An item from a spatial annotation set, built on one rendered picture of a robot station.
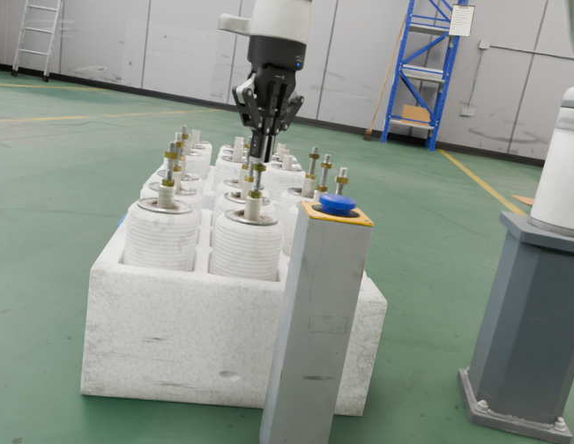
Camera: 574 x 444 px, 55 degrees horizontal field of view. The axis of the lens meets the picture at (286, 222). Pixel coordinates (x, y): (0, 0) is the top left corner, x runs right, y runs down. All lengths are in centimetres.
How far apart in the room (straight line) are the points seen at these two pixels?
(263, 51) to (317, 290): 31
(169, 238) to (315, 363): 25
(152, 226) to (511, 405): 58
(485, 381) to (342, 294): 38
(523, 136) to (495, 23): 139
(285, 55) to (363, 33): 646
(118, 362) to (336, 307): 32
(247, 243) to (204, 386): 20
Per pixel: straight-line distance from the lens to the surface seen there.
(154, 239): 73
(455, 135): 719
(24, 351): 91
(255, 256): 73
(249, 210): 75
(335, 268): 58
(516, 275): 85
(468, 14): 653
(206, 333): 74
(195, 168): 125
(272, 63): 72
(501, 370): 89
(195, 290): 72
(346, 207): 58
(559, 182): 85
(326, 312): 60
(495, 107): 725
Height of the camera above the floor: 44
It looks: 14 degrees down
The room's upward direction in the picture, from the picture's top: 10 degrees clockwise
